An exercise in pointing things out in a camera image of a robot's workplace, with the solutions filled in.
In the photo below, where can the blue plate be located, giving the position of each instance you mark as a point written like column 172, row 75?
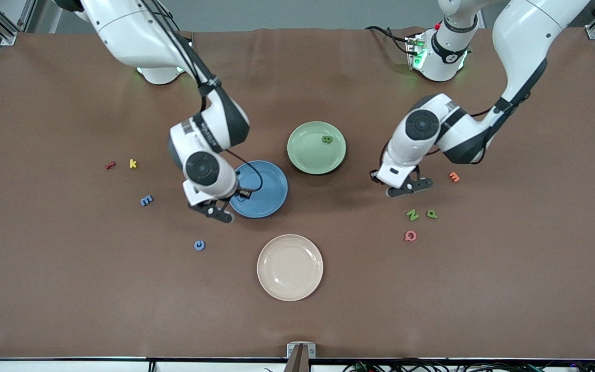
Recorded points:
column 269, row 186

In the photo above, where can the blue letter m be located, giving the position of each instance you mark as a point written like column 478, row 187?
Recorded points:
column 146, row 200

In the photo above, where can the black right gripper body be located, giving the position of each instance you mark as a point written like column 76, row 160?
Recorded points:
column 237, row 194

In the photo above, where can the green letter N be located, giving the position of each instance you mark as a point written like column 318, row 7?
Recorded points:
column 412, row 215

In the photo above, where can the beige plate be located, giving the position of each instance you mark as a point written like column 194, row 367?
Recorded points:
column 290, row 267

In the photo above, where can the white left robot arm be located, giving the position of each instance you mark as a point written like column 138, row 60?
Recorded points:
column 525, row 41

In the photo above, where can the brown table cover sheet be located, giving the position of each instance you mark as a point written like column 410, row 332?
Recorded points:
column 70, row 310

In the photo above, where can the red letter r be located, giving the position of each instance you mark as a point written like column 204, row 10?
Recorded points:
column 109, row 166

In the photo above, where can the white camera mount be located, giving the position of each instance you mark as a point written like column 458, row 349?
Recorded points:
column 395, row 173
column 209, row 194

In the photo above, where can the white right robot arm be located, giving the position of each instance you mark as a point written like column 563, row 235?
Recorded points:
column 132, row 31

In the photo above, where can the orange letter m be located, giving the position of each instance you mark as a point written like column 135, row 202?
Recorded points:
column 454, row 177

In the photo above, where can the pink letter Q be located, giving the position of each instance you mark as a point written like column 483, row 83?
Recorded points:
column 406, row 236

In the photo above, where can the blue letter c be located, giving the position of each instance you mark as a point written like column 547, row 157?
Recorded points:
column 199, row 249

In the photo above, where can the grey camera pole bracket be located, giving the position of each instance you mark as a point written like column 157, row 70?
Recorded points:
column 301, row 356

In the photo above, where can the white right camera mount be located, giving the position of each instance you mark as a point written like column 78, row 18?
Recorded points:
column 209, row 194

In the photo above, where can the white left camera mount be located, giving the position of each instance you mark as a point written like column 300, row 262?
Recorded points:
column 395, row 173

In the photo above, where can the green plate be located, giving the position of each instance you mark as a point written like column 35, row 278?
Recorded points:
column 316, row 155

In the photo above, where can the green letter P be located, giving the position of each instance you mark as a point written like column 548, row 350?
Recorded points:
column 435, row 215

